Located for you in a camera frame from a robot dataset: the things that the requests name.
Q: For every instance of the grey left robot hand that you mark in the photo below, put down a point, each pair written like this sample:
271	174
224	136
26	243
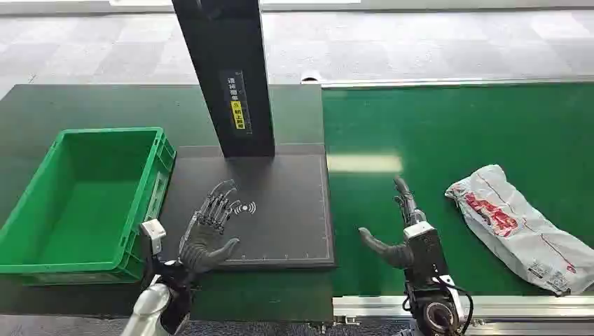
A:
204	246

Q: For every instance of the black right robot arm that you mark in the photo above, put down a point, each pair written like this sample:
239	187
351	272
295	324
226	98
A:
434	315

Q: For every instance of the black scanner post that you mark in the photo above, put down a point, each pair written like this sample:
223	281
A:
227	55

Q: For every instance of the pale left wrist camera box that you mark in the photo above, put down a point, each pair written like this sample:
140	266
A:
153	232

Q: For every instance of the green plastic crate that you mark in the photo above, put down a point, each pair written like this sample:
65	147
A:
88	204

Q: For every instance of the yellow and black post label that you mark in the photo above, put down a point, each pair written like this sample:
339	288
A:
236	104

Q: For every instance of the grey parcel bag red print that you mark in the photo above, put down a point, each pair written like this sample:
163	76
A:
515	227

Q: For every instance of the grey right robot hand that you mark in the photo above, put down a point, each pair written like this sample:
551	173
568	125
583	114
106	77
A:
427	255

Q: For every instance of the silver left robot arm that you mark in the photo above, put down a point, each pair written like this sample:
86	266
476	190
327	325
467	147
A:
151	306

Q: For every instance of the green conveyor belt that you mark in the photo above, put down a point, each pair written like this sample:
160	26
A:
464	139

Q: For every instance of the aluminium conveyor frame rail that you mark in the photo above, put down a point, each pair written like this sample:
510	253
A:
441	82
519	310

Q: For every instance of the black scanner base plate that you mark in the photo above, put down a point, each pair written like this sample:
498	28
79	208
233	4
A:
287	208

